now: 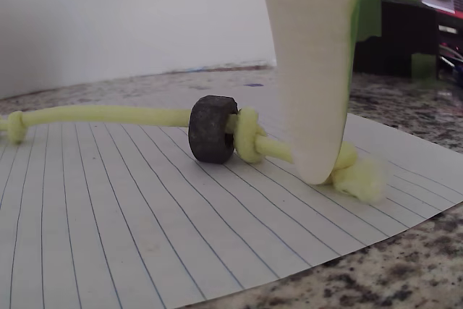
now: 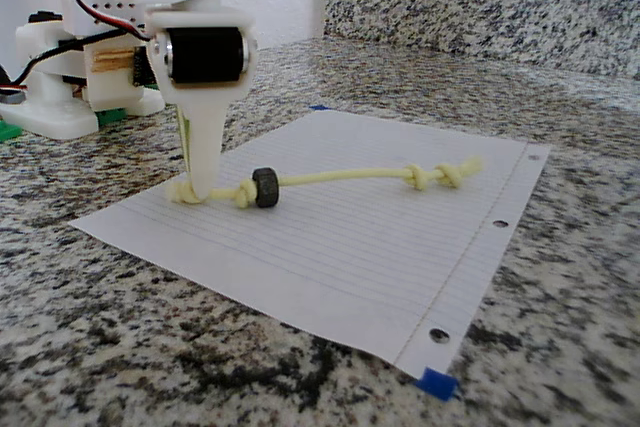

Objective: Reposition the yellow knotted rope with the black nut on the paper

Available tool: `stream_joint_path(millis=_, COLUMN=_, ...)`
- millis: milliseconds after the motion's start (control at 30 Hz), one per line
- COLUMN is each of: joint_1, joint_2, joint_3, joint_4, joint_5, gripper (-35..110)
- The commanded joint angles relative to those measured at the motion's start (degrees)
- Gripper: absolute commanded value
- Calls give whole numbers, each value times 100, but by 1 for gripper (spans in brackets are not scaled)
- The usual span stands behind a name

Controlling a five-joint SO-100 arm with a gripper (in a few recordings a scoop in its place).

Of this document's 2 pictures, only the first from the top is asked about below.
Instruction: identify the gripper white right finger green tape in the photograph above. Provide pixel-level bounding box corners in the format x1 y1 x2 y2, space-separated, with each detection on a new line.
347 0 385 117

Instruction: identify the gripper white left finger green tape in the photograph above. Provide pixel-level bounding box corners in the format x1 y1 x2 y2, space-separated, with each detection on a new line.
254 0 365 185

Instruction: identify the yellow-green knotted rope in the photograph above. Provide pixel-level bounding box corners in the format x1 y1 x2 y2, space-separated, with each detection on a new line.
0 104 387 206

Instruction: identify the black spool green filament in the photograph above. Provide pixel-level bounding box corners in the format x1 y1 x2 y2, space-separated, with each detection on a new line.
379 0 441 80

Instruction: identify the lined white paper sheet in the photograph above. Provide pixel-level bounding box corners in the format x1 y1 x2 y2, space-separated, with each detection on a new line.
0 110 463 309

